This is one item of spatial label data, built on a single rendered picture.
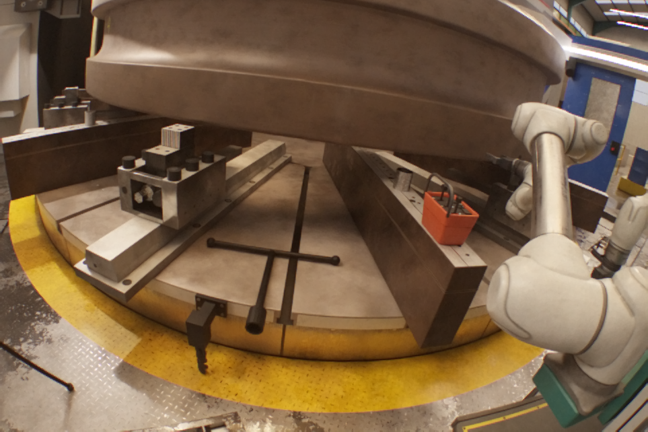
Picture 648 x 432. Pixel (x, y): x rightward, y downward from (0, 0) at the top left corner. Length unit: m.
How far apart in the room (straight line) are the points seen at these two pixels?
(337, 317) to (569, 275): 0.93
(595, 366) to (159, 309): 1.58
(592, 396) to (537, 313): 0.28
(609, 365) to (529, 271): 0.28
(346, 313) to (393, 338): 0.29
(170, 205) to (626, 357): 1.54
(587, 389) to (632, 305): 0.20
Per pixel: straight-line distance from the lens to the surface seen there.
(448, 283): 1.13
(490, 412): 1.22
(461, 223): 1.17
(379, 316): 1.39
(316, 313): 1.33
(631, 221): 1.17
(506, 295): 0.63
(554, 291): 0.63
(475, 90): 1.99
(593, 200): 3.42
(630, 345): 0.74
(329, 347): 1.51
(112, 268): 1.37
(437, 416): 1.54
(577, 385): 0.80
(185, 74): 1.73
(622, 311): 0.70
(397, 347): 1.61
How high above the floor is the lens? 1.21
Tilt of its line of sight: 21 degrees down
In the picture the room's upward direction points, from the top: 9 degrees clockwise
